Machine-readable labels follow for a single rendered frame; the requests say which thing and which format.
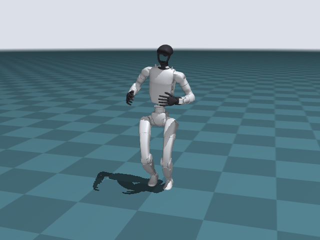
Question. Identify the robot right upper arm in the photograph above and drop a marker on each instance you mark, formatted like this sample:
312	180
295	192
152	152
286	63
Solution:
142	77

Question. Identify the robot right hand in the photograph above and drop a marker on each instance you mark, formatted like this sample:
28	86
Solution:
129	97

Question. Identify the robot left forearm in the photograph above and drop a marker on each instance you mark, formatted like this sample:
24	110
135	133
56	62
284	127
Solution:
187	99

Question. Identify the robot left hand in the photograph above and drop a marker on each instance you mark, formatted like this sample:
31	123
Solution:
170	101

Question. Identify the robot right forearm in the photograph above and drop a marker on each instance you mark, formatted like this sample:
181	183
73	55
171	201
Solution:
133	89

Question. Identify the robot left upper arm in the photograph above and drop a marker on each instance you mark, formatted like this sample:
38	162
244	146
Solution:
180	78

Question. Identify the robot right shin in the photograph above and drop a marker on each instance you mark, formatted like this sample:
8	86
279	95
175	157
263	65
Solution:
149	168

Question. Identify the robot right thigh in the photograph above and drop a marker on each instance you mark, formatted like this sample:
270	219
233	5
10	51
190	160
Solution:
145	125

